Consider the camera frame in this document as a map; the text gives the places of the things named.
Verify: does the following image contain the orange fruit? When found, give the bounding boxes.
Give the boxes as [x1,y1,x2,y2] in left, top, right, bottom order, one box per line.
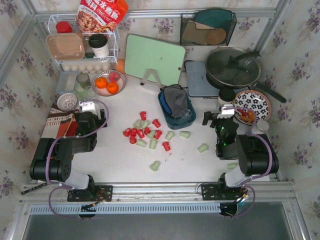
[95,77,108,89]
[106,82,119,95]

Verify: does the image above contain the striped red placemat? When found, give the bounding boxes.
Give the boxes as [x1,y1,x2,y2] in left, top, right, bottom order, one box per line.
[41,104,79,139]

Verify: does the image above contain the paper coffee cup black lid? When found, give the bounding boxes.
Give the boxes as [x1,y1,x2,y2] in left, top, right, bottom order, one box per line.
[216,87,236,109]

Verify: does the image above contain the small white basket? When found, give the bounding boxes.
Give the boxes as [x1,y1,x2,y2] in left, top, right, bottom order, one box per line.
[57,93,78,111]

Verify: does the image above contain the orange fruit left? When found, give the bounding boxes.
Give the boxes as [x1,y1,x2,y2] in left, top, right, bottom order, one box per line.
[95,77,108,89]

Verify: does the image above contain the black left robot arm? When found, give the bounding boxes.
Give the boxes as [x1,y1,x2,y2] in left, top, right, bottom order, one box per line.
[29,109,107,202]

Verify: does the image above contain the egg tray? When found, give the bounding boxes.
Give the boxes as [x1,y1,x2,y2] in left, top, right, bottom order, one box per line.
[61,63,113,74]

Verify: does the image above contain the carrot pieces on plate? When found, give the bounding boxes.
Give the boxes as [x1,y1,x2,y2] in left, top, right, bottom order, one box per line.
[237,108,256,123]

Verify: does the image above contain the green capsule at edge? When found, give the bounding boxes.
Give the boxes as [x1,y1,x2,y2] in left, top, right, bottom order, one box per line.
[227,162,239,170]

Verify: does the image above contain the fruit bowl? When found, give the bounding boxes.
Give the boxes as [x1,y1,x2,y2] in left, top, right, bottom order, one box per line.
[91,70,127,97]

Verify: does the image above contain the red apple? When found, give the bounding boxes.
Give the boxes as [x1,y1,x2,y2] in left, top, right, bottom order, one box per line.
[108,71,121,83]

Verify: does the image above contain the green glass jar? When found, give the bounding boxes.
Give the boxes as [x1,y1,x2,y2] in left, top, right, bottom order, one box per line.
[74,73,91,100]

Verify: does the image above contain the black frying pan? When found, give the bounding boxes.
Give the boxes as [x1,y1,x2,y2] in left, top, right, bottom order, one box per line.
[205,47,287,104]

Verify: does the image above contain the floral patterned plate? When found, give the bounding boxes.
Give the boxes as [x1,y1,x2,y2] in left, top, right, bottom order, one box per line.
[232,90,272,126]

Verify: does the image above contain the red capsule top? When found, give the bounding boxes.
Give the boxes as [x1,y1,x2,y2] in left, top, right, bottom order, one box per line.
[139,111,147,121]

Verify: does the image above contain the blue cloth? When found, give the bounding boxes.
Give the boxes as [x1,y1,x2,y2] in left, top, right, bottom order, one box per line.
[158,90,174,116]

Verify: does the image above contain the green capsule beside basket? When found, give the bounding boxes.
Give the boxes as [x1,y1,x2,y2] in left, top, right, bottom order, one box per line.
[165,131,175,141]

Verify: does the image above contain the clear storage box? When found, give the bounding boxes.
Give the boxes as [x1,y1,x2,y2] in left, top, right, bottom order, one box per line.
[56,71,78,95]

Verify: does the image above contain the grey cloth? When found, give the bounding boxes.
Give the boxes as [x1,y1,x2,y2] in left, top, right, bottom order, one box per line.
[164,84,188,118]

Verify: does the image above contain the orange fruit right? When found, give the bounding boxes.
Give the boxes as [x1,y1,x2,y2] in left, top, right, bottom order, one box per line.
[106,82,119,95]

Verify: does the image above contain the grey induction cooker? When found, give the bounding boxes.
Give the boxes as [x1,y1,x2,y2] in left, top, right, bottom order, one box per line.
[184,60,219,98]

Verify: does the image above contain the teal plastic storage basket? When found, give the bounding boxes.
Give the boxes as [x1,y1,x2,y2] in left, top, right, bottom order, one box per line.
[157,84,197,130]

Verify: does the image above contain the orange sponge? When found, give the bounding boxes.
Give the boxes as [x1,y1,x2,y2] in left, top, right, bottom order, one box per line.
[115,58,125,74]

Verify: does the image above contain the glass pan lid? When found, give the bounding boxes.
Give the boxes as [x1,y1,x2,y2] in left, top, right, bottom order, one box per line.
[205,47,262,87]

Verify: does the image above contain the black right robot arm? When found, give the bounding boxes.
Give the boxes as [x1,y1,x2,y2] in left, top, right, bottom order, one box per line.
[201,111,280,200]

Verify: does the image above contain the white bottle blue label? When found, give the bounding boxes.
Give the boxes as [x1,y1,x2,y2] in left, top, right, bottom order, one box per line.
[251,119,270,135]

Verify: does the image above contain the clear plastic cup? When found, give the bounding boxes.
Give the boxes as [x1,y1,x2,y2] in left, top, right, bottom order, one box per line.
[174,108,192,125]

